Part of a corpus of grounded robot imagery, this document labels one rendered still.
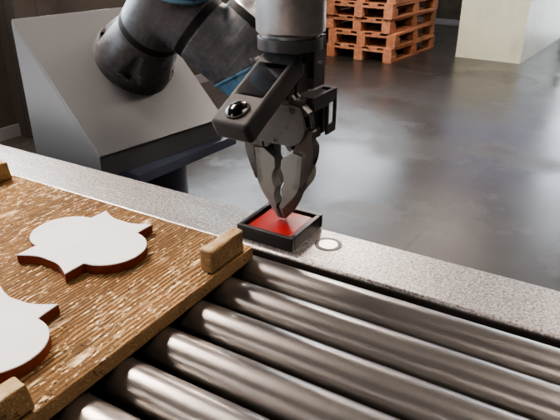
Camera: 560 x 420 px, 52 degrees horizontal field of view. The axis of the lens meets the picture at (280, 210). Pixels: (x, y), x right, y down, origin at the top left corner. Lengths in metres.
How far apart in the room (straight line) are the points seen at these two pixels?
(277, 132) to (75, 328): 0.29
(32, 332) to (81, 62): 0.67
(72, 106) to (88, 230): 0.41
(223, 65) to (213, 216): 0.32
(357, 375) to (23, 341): 0.27
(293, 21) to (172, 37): 0.43
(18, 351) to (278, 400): 0.21
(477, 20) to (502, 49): 0.41
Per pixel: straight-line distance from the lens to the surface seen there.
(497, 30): 6.76
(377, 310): 0.58
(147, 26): 1.03
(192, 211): 0.77
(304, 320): 0.56
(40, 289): 0.61
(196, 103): 1.16
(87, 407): 0.49
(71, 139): 1.06
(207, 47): 0.99
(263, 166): 0.68
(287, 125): 0.64
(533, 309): 0.62
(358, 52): 6.53
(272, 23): 0.62
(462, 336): 0.56
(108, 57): 1.10
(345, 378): 0.50
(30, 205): 0.79
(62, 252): 0.64
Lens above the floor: 1.24
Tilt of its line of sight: 26 degrees down
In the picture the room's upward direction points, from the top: straight up
